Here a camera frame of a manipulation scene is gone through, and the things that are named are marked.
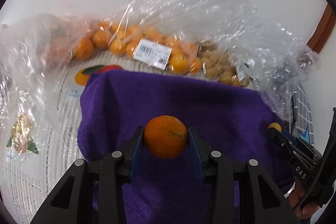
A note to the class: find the bag of brown longans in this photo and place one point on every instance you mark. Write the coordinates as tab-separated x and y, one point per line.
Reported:
218	64

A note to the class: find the brown wooden door frame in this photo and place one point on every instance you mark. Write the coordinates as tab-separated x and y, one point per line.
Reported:
323	30

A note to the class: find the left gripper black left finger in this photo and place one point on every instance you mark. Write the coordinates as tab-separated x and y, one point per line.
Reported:
91	192

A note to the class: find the orange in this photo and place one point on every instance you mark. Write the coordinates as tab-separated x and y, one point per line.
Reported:
165	137

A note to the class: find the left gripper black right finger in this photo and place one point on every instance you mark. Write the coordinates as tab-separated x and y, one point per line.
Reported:
260	200

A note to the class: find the pinkish plastic bag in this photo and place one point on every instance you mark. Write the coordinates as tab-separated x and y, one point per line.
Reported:
41	43

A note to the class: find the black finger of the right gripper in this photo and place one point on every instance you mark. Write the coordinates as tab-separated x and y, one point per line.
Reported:
281	138
305	148

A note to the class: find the clear bag of small oranges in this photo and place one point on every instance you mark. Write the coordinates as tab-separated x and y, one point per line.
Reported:
140	42

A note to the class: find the large clear plastic bag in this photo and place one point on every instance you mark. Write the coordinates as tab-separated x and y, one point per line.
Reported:
271	59

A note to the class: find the purple towel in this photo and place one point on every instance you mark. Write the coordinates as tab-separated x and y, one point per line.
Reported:
233	120

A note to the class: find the small yellow kumquat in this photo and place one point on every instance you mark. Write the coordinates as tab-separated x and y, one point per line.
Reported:
275	126

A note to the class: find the grey checked cushion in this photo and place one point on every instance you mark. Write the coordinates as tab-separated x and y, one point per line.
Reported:
302	123

